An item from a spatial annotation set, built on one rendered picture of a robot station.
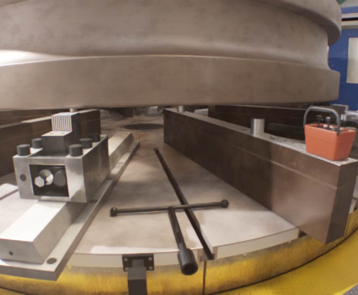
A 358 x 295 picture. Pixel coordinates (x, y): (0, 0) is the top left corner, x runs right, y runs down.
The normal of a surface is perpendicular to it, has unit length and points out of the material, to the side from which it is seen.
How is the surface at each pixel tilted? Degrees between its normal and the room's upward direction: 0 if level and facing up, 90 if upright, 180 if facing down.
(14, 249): 90
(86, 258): 90
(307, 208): 90
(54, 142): 90
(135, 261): 0
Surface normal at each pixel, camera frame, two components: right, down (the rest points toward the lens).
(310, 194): -0.93, 0.09
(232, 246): 0.25, 0.23
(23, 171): -0.01, 0.24
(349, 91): -0.75, 0.16
